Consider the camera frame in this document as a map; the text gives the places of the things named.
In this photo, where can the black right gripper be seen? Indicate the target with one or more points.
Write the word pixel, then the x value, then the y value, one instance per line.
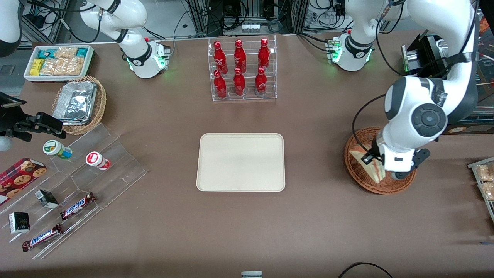
pixel 8 124

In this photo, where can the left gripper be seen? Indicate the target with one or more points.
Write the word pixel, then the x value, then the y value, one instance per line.
pixel 373 148

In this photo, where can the triangular sandwich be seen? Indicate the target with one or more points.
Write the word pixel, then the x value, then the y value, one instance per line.
pixel 372 172

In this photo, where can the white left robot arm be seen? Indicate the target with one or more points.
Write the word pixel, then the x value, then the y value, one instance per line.
pixel 424 100

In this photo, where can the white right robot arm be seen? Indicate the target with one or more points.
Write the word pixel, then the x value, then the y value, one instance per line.
pixel 139 58

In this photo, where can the brown round wicker basket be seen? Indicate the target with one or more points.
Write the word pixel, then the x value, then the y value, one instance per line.
pixel 357 172

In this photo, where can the light wicker basket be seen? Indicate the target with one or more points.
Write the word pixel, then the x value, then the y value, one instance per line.
pixel 101 104

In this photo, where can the metal snack tray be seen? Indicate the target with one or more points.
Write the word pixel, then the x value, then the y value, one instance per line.
pixel 472 166

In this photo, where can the cream rectangular serving tray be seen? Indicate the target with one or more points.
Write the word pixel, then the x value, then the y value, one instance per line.
pixel 239 162

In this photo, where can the green lidded sunflower cup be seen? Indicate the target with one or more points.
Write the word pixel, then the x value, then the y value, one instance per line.
pixel 56 148

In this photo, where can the aluminium foil container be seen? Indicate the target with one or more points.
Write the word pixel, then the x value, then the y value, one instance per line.
pixel 75 102

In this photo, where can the white snack bin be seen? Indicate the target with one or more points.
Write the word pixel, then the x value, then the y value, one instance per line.
pixel 58 79

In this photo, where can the yellow snack packet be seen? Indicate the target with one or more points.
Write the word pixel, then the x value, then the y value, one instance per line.
pixel 36 67

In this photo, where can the red lidded yogurt cup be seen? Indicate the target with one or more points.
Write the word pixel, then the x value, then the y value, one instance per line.
pixel 96 160

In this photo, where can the large clear cracker bag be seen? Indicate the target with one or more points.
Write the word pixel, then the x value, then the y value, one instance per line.
pixel 61 66

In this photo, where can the red tartan cookie box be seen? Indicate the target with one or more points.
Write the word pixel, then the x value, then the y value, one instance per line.
pixel 19 179

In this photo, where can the teal snack packet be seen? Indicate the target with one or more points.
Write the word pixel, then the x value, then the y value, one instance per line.
pixel 83 52
pixel 44 54

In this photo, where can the small clear cracker bag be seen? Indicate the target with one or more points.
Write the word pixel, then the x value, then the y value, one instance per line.
pixel 65 53

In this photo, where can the black carton with barcode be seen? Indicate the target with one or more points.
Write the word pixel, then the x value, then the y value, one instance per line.
pixel 46 199

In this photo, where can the clear acrylic stepped shelf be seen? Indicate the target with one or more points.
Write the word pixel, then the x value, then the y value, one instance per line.
pixel 115 173

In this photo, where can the Snickers chocolate bar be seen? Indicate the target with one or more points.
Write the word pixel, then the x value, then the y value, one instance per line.
pixel 77 205
pixel 42 237

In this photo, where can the clear fried snack bag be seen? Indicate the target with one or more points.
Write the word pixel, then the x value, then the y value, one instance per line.
pixel 488 191
pixel 486 173

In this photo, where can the black carton with white side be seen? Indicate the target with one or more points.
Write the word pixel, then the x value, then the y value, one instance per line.
pixel 19 222

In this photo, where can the black food warmer machine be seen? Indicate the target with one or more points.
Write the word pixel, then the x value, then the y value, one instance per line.
pixel 424 54

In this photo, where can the clear acrylic bottle rack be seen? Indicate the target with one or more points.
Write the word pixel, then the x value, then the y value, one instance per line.
pixel 274 77

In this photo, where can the red cola bottle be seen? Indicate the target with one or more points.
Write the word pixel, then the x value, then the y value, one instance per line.
pixel 261 83
pixel 220 87
pixel 239 83
pixel 264 56
pixel 239 58
pixel 220 60

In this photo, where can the grey device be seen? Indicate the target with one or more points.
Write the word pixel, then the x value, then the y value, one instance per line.
pixel 251 275

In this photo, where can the white power strip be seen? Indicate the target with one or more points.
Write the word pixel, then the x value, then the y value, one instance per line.
pixel 251 27

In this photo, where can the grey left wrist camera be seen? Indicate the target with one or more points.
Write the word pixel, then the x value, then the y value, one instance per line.
pixel 399 175

